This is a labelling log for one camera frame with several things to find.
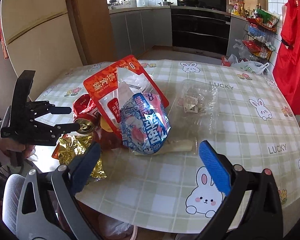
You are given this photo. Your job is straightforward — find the crumpled white plastic bag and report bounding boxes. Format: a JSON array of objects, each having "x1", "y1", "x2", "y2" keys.
[{"x1": 234, "y1": 39, "x2": 248, "y2": 58}]

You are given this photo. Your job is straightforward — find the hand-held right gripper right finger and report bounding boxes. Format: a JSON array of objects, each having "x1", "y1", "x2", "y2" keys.
[{"x1": 197, "y1": 140, "x2": 284, "y2": 240}]

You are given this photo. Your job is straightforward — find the wooden partition panel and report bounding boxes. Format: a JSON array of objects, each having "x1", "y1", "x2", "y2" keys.
[{"x1": 62, "y1": 0, "x2": 117, "y2": 65}]

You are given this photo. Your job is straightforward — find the cream refrigerator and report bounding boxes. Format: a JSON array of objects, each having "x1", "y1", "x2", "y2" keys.
[{"x1": 0, "y1": 0, "x2": 84, "y2": 80}]

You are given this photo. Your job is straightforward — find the crushed red can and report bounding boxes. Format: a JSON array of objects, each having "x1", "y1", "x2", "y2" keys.
[{"x1": 74, "y1": 94, "x2": 98, "y2": 117}]

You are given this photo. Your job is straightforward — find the brown round bin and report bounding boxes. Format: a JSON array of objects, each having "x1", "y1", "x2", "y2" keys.
[{"x1": 75, "y1": 199, "x2": 105, "y2": 240}]

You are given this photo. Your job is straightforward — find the black wire rack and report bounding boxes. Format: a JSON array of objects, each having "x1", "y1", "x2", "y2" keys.
[{"x1": 241, "y1": 17, "x2": 278, "y2": 67}]

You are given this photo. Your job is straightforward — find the gold foil wrapper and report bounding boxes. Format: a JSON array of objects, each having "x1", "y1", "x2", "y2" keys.
[{"x1": 52, "y1": 134, "x2": 107, "y2": 183}]

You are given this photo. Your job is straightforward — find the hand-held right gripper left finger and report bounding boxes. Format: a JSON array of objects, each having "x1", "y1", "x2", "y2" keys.
[{"x1": 16, "y1": 141, "x2": 102, "y2": 240}]

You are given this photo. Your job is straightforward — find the red hanging garment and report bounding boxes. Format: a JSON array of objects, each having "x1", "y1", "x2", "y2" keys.
[{"x1": 272, "y1": 0, "x2": 300, "y2": 115}]

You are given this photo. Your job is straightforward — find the red drink can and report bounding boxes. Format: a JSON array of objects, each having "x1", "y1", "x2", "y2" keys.
[{"x1": 73, "y1": 111, "x2": 100, "y2": 133}]

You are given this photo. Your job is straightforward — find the red hanging ornament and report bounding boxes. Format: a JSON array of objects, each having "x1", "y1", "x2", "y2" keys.
[{"x1": 0, "y1": 17, "x2": 9, "y2": 59}]

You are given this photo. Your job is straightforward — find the person's left hand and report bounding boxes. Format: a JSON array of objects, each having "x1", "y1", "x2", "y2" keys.
[{"x1": 0, "y1": 140, "x2": 37, "y2": 162}]

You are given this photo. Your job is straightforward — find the grey kitchen cabinets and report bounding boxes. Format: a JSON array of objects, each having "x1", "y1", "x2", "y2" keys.
[{"x1": 109, "y1": 6, "x2": 172, "y2": 58}]

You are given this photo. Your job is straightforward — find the red snack pouch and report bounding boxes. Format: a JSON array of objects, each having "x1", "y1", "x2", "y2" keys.
[{"x1": 83, "y1": 54, "x2": 170, "y2": 140}]

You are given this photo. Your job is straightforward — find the white mesh chair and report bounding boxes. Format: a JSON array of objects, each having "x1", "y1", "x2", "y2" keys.
[{"x1": 1, "y1": 174, "x2": 25, "y2": 230}]

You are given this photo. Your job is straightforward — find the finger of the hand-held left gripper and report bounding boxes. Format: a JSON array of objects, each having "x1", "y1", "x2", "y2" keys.
[
  {"x1": 26, "y1": 101, "x2": 72, "y2": 124},
  {"x1": 32, "y1": 122, "x2": 82, "y2": 143}
]

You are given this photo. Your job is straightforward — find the black built-in oven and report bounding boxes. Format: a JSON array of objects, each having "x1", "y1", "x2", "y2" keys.
[{"x1": 170, "y1": 6, "x2": 232, "y2": 57}]

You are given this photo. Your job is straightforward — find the blue and white wrapper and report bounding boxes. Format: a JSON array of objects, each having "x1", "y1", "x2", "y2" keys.
[{"x1": 120, "y1": 92, "x2": 172, "y2": 157}]

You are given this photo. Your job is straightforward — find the clear plastic tray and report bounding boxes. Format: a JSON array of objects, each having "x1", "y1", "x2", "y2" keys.
[{"x1": 176, "y1": 79, "x2": 219, "y2": 135}]

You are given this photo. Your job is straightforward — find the row of condiment bottles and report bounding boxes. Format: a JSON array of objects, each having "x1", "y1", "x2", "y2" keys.
[{"x1": 227, "y1": 0, "x2": 280, "y2": 28}]

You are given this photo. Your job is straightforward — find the dark red wrapper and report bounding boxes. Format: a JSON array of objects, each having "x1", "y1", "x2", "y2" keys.
[{"x1": 96, "y1": 127, "x2": 127, "y2": 150}]

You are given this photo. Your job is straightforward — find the small printed sachet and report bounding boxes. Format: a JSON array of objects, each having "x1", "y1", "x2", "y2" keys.
[{"x1": 184, "y1": 95, "x2": 199, "y2": 113}]

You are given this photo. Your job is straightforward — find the white plastic bag with handles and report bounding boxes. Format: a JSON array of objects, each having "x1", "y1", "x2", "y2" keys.
[{"x1": 231, "y1": 60, "x2": 270, "y2": 75}]

